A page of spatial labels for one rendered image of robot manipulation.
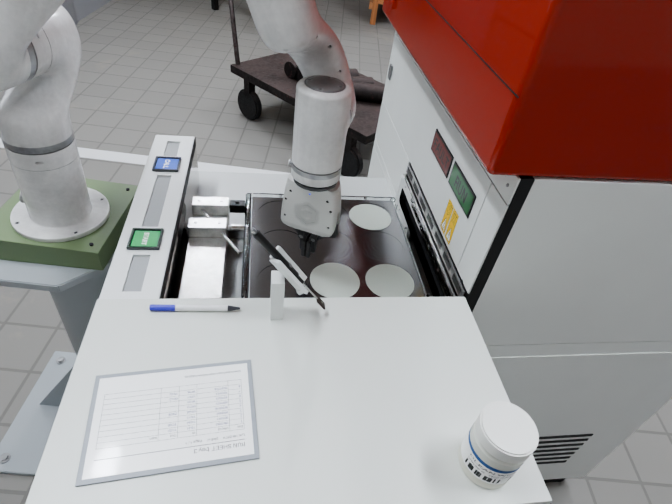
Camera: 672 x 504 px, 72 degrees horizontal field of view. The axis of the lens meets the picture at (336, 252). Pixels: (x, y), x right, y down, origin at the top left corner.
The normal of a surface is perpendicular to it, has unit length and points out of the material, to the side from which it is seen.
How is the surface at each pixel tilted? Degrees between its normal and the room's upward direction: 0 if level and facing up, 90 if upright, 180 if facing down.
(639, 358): 90
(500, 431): 0
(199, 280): 0
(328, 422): 0
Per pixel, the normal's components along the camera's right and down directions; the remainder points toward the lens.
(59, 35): 0.97, 0.15
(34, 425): 0.11, -0.74
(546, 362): 0.11, 0.67
